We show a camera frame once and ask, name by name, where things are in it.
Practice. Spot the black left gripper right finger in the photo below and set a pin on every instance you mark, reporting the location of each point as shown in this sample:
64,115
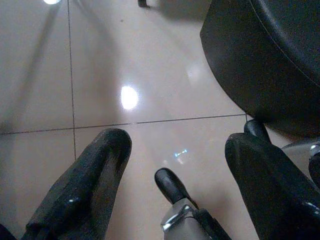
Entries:
270,190

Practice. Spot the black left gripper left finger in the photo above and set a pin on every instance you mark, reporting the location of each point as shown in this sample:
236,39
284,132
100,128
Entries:
82,190

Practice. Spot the robot right foot black silver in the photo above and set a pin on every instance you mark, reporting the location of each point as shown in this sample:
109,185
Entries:
255,130

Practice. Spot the black leather chair seat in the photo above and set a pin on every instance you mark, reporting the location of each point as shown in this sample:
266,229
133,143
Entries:
262,62

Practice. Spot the black furniture leg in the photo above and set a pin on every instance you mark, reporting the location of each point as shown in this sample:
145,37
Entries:
143,3

